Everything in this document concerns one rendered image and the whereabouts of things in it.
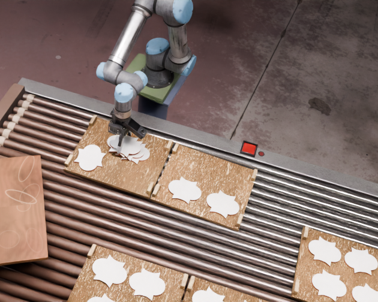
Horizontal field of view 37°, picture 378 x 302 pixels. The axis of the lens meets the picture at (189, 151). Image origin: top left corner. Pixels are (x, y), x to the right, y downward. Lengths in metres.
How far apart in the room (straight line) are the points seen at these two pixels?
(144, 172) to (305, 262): 0.81
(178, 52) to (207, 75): 1.71
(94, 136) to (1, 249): 0.74
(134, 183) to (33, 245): 0.55
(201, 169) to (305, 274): 0.66
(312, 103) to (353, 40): 0.98
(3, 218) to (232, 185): 1.01
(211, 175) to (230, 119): 1.59
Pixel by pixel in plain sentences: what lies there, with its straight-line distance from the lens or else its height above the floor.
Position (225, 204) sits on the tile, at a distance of 2.51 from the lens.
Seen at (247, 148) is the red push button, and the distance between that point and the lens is 2.75.
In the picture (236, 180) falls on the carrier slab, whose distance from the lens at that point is 2.61.
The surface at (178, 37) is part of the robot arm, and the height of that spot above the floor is 1.31.
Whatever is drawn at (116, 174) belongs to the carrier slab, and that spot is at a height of 0.94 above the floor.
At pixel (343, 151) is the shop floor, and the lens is 4.24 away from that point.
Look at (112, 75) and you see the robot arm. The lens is 2.46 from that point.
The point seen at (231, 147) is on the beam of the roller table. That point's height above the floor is 0.91.
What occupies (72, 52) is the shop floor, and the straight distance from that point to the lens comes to 4.54.
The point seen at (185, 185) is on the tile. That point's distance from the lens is 2.53.
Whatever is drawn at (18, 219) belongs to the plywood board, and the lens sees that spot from 2.31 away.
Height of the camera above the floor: 2.98
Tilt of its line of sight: 50 degrees down
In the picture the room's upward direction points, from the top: 12 degrees clockwise
